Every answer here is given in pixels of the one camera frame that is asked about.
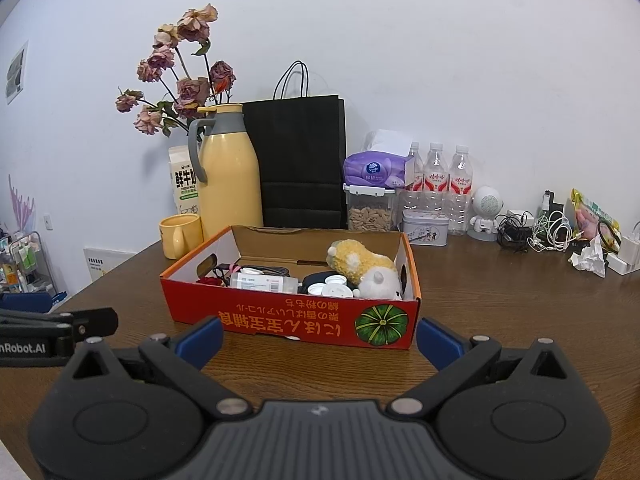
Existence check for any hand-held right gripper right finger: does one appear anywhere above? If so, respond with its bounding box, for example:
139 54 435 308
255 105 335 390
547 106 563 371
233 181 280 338
386 317 573 417

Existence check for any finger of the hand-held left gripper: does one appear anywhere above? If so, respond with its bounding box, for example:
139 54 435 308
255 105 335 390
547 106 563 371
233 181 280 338
0 307 120 344
0 291 55 315

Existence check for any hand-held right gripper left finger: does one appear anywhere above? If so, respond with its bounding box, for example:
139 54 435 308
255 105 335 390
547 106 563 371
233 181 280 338
70 316 254 417

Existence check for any orange cardboard box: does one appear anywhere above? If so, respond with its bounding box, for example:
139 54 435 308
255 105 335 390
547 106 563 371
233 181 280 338
160 225 422 351

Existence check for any clear plastic box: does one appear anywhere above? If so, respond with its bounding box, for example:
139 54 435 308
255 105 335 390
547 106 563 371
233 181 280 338
227 266 303 294

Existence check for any black usb cable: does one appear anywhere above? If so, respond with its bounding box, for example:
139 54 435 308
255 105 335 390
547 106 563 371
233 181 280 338
239 264 293 279

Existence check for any yellow white plush toy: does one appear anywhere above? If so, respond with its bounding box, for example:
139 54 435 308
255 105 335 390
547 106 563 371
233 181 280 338
326 240 403 301

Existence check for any metal storage rack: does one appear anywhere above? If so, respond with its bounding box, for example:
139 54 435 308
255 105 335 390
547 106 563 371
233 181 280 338
0 230 56 293

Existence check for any purple branch decoration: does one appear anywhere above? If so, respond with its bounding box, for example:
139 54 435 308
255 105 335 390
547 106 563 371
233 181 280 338
7 175 36 233

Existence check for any yellow mug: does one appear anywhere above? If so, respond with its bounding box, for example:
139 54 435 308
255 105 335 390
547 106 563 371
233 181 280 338
159 213 205 260

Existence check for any clear snack container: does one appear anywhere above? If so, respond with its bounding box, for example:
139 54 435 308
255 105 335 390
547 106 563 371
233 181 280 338
343 183 398 233

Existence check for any white robot toy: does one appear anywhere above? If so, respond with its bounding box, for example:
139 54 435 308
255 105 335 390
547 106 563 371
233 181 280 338
467 186 506 242

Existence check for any clear water bottle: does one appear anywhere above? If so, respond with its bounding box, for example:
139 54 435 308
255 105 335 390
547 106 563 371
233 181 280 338
424 142 448 213
448 145 474 236
405 141 425 194

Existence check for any white milk carton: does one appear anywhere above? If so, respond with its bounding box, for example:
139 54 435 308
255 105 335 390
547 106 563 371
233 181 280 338
168 145 202 216

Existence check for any yellow thermos jug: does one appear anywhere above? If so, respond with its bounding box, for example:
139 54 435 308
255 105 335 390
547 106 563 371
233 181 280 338
188 103 264 241

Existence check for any crumpled white tissue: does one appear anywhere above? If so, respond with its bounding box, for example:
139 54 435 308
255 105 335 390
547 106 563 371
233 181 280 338
569 235 609 279

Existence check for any purple tissue pack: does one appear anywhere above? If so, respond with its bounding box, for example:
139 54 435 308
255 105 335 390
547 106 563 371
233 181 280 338
343 130 415 190

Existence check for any yellow green snack packet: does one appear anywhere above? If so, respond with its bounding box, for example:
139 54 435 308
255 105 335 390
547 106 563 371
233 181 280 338
571 188 621 253

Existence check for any white charger block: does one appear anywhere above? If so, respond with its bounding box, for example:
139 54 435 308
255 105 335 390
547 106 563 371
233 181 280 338
605 222 640 275

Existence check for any black paper bag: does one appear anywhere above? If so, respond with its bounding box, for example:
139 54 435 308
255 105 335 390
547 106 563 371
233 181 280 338
242 60 347 231

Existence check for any dried rose bouquet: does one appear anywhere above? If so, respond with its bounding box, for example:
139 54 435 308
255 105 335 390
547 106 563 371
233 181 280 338
116 3 237 136

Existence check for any black charger cable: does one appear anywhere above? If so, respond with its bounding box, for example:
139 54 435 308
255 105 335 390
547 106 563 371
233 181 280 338
496 212 536 251

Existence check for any white cable bundle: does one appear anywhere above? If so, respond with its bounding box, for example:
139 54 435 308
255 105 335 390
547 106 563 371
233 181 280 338
530 210 574 251

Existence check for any wall poster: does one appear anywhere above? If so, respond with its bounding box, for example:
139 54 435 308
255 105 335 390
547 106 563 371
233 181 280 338
6 40 29 106

